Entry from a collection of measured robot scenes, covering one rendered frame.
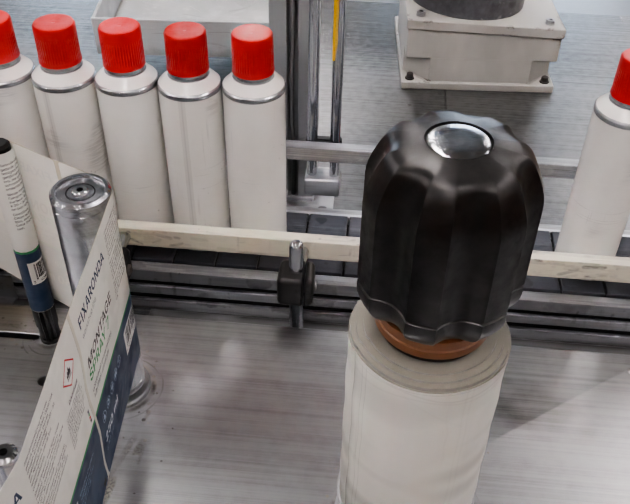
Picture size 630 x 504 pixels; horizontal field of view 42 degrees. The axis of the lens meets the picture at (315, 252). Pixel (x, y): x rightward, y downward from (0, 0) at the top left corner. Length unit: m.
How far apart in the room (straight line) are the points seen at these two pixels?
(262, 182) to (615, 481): 0.36
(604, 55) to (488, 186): 0.93
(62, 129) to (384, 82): 0.53
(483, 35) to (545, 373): 0.53
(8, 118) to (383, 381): 0.43
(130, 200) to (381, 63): 0.53
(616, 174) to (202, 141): 0.33
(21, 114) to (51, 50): 0.07
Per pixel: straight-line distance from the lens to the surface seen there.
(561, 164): 0.76
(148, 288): 0.77
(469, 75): 1.11
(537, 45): 1.11
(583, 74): 1.20
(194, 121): 0.68
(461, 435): 0.44
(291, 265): 0.67
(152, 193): 0.74
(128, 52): 0.68
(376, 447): 0.46
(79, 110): 0.71
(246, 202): 0.72
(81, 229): 0.53
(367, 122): 1.03
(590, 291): 0.76
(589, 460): 0.64
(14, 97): 0.72
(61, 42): 0.69
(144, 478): 0.60
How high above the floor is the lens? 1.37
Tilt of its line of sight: 41 degrees down
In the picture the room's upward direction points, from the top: 1 degrees clockwise
